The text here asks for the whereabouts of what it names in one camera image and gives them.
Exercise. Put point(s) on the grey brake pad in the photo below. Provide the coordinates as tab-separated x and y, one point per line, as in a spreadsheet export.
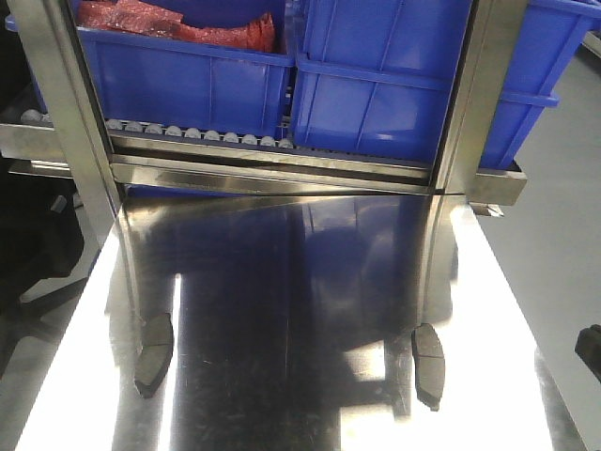
155	356
430	367

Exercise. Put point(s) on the blue plastic bin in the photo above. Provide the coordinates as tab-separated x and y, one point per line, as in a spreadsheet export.
375	78
208	87

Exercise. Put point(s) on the left blue plastic bin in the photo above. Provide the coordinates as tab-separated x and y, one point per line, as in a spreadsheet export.
208	87

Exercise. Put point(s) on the stainless steel roller rack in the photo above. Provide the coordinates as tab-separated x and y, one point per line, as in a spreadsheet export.
78	144

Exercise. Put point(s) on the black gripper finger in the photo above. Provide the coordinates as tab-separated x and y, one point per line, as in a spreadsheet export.
588	349

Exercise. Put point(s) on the right blue plastic bin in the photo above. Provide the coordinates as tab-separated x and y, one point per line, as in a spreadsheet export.
375	78

